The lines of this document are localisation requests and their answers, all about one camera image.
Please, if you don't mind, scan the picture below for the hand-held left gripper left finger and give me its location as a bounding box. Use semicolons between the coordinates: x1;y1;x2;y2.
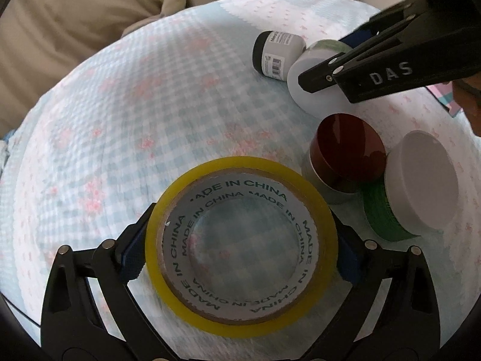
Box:
39;203;170;361

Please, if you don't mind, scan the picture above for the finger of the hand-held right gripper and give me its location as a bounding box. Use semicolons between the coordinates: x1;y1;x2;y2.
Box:
298;12;428;93
339;0;428;50

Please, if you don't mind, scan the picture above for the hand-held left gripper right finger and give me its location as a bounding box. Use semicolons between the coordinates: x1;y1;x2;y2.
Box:
301;218;441;361

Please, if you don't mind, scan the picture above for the white jar with green label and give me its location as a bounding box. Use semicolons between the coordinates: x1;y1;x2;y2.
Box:
287;39;362;118

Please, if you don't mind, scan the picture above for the yellow packing tape roll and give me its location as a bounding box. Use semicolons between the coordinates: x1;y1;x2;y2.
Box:
145;156;338;338

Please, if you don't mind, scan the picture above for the person's right hand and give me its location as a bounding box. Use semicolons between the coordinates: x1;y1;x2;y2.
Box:
452;78;481;137

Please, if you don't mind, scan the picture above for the black and white bottle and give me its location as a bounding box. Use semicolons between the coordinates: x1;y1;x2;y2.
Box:
252;30;306;82

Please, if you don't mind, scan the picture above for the red-lidded round tin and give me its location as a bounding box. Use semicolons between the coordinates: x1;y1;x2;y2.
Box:
302;113;388;205

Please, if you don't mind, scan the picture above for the green jar with white lid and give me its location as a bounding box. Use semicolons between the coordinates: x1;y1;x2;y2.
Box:
357;130;460;242

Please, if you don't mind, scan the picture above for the blue checkered floral blanket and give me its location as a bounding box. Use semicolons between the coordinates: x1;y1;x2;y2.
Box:
0;0;481;361

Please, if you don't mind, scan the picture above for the beige pillow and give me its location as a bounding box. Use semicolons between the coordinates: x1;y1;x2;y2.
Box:
0;0;188;137

